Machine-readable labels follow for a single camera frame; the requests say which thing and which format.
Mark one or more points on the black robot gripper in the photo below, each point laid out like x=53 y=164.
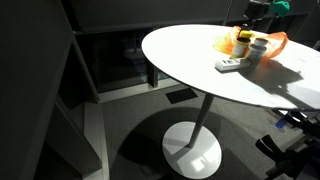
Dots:
x=256 y=9

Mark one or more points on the orange plastic bag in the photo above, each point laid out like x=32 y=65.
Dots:
x=276 y=42

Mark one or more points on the white rectangular box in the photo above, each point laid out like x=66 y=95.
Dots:
x=231 y=64

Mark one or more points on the brown bottle yellow cap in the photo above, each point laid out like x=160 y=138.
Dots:
x=241 y=44

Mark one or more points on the white pill bottle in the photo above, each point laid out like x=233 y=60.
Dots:
x=257 y=50

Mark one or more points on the black chair base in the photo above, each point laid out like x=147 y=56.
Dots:
x=299 y=161

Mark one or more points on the dark shelving unit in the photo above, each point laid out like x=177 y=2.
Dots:
x=42 y=82

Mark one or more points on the white round pedestal table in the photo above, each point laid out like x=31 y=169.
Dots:
x=186 y=53

